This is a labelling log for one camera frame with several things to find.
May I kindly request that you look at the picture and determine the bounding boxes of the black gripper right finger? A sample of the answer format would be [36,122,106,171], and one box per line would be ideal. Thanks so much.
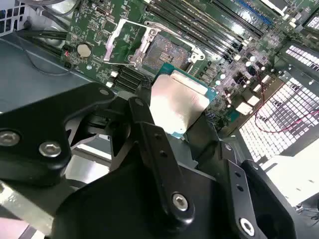
[185,111,297,239]

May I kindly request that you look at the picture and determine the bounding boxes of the metal socket cover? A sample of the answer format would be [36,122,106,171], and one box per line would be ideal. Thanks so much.
[103,18,161,68]

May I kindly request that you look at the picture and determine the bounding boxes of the silver CPU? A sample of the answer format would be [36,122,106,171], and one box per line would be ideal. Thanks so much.
[149,62,219,137]

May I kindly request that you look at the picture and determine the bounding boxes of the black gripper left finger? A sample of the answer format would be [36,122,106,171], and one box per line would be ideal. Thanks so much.
[0,77,196,226]

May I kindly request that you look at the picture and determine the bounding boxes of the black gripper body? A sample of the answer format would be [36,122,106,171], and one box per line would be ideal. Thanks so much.
[51,140,233,239]

